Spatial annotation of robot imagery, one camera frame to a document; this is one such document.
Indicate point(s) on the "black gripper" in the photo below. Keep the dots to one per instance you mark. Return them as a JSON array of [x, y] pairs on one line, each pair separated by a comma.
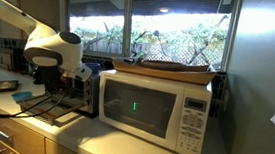
[[51, 77]]

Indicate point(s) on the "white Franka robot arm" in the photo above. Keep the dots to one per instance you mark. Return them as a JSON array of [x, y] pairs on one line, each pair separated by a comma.
[[46, 45]]

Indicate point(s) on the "glass toaster oven door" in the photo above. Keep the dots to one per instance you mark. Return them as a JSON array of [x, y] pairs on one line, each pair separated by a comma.
[[59, 113]]

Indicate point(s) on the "small teal dish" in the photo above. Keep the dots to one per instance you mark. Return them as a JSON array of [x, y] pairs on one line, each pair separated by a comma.
[[22, 96]]

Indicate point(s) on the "wooden cutting boards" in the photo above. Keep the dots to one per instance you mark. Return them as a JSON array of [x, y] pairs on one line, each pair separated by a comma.
[[6, 60]]

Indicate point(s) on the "wooden cabinet drawer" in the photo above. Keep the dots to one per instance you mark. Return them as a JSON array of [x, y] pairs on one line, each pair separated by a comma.
[[21, 137]]

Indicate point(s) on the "metal cabinet knob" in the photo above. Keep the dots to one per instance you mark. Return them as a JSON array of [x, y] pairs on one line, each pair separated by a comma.
[[4, 150]]

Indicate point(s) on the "white microwave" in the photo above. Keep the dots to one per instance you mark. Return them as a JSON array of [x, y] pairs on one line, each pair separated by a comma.
[[148, 111]]

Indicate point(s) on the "wooden serving tray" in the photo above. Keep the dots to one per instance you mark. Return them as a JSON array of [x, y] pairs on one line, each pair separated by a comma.
[[164, 74]]

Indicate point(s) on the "window with metal frame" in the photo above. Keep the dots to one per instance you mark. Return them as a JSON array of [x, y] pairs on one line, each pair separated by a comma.
[[127, 19]]

